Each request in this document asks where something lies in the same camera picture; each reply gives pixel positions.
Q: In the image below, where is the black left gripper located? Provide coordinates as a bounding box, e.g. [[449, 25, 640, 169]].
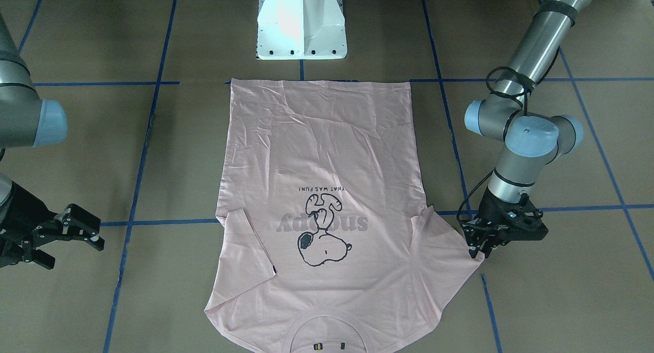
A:
[[462, 190, 548, 259]]

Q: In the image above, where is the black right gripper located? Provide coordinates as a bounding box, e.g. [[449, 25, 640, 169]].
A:
[[1, 183, 105, 270]]

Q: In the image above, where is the pink snoopy t-shirt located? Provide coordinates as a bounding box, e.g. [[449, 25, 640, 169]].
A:
[[204, 79, 483, 352]]

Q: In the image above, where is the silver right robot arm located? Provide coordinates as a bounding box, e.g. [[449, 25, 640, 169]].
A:
[[1, 20, 105, 270]]

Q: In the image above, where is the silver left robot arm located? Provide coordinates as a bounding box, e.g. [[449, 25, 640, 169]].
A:
[[459, 0, 592, 258]]

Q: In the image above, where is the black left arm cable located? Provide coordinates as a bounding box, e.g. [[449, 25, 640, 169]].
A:
[[456, 46, 560, 236]]

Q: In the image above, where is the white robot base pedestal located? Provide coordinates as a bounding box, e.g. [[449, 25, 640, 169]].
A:
[[255, 0, 348, 60]]

